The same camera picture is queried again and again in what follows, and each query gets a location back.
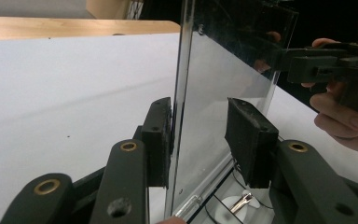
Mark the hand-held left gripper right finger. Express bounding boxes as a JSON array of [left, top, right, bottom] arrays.
[[225, 97, 280, 189]]

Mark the smoky clear plastic box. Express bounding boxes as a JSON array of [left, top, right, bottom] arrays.
[[164, 0, 300, 224]]

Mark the silver metal clip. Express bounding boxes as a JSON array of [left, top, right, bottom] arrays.
[[228, 191, 255, 215]]

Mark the beige cabinet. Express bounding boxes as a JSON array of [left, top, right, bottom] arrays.
[[86, 0, 145, 21]]

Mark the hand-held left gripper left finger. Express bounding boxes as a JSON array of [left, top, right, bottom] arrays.
[[132, 96, 172, 189]]

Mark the white round pad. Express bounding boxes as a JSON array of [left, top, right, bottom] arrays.
[[214, 189, 262, 224]]

